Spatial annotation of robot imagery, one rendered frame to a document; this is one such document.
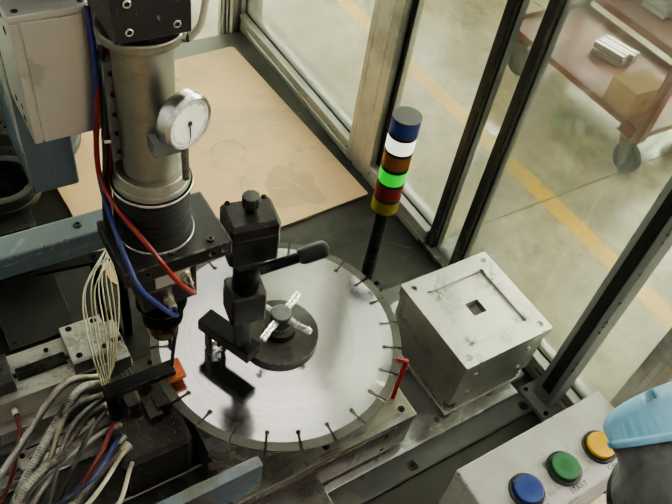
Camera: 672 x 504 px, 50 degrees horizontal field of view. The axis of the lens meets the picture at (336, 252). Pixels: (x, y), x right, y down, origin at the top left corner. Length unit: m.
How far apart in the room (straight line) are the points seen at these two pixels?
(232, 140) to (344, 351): 0.73
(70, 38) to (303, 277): 0.58
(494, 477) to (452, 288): 0.33
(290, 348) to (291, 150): 0.70
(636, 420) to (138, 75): 0.46
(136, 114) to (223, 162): 0.94
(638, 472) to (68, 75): 0.54
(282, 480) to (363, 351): 0.21
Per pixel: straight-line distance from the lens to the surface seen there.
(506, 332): 1.17
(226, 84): 1.77
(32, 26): 0.62
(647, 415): 0.57
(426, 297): 1.17
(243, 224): 0.74
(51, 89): 0.66
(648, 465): 0.57
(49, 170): 0.81
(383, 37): 1.40
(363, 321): 1.05
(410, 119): 1.06
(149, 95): 0.61
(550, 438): 1.10
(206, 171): 1.53
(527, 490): 1.03
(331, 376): 0.99
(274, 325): 0.97
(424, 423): 1.21
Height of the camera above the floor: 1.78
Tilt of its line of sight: 48 degrees down
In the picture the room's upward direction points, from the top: 11 degrees clockwise
